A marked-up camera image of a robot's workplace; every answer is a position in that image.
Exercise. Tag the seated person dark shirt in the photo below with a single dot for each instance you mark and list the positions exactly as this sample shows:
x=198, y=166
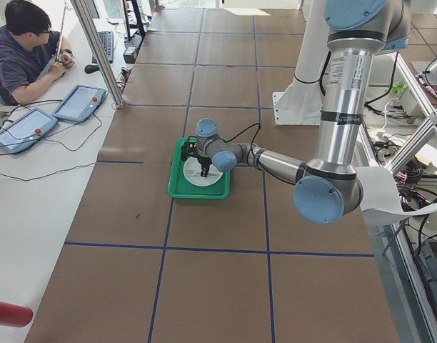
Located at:
x=32, y=55

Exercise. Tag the red cylinder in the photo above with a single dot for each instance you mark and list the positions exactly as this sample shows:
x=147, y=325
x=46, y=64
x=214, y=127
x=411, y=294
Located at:
x=12, y=315

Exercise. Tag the blue teach pendant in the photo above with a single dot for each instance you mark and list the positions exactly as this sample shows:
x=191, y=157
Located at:
x=80, y=103
x=23, y=133

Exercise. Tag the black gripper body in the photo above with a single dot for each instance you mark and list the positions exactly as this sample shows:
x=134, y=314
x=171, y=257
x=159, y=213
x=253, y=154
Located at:
x=204, y=165

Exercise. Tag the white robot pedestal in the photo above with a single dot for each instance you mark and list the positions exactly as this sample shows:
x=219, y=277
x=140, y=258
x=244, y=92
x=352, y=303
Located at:
x=301, y=102

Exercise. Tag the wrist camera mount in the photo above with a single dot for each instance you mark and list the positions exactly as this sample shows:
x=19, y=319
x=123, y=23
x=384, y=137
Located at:
x=188, y=150

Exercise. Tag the white round plate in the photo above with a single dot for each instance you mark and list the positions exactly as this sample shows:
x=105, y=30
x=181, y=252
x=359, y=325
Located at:
x=194, y=165

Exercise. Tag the near blue teach pendant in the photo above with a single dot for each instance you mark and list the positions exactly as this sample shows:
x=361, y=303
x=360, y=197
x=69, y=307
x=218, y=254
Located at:
x=23, y=133

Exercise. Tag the green plastic tray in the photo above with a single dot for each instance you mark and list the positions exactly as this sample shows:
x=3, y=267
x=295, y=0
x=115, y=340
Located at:
x=180, y=188

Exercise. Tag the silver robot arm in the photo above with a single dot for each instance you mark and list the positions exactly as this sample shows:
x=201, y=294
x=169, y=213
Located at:
x=326, y=187

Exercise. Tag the black keyboard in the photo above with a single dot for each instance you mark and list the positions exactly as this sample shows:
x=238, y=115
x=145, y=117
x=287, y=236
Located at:
x=107, y=43

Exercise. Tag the black computer mouse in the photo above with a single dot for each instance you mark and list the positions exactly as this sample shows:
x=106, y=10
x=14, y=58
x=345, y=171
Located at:
x=91, y=68

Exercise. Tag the aluminium frame post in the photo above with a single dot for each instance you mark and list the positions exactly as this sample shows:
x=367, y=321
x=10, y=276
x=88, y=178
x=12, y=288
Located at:
x=87, y=23

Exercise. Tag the far blue teach pendant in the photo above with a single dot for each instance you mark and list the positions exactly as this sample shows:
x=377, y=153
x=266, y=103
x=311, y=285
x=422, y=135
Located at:
x=80, y=103

